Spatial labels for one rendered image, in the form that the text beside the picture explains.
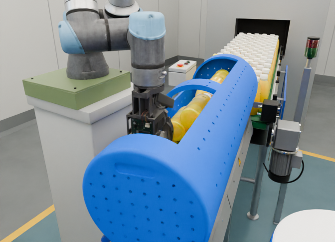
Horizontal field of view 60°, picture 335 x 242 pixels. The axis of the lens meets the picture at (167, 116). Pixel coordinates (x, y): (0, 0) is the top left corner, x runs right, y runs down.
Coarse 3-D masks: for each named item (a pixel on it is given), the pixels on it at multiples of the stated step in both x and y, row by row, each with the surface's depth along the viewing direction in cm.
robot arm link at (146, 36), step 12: (144, 12) 60; (156, 12) 60; (132, 24) 59; (144, 24) 57; (156, 24) 58; (132, 36) 60; (144, 36) 58; (156, 36) 59; (132, 48) 61; (144, 48) 59; (156, 48) 60; (132, 60) 62; (144, 60) 60; (156, 60) 61
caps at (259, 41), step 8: (240, 32) 278; (240, 40) 238; (248, 40) 246; (256, 40) 244; (264, 40) 242; (272, 40) 240; (224, 48) 214; (232, 48) 208; (240, 48) 216; (248, 48) 208; (256, 48) 208; (264, 48) 210; (272, 48) 208; (240, 56) 188; (248, 56) 192; (256, 56) 191; (264, 56) 185; (272, 56) 187; (256, 64) 168; (264, 64) 167
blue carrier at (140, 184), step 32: (224, 64) 128; (192, 96) 131; (224, 96) 84; (192, 128) 63; (224, 128) 72; (96, 160) 57; (128, 160) 54; (160, 160) 51; (192, 160) 55; (224, 160) 65; (96, 192) 61; (128, 192) 57; (160, 192) 54; (192, 192) 51; (96, 224) 65; (128, 224) 61; (160, 224) 57; (192, 224) 54
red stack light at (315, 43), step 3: (309, 39) 150; (306, 42) 152; (309, 42) 150; (312, 42) 149; (315, 42) 148; (318, 42) 149; (306, 45) 152; (309, 45) 150; (312, 45) 149; (315, 45) 149; (318, 45) 150
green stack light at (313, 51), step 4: (308, 48) 151; (312, 48) 150; (316, 48) 150; (304, 52) 154; (308, 52) 151; (312, 52) 150; (316, 52) 151; (308, 56) 152; (312, 56) 151; (316, 56) 152
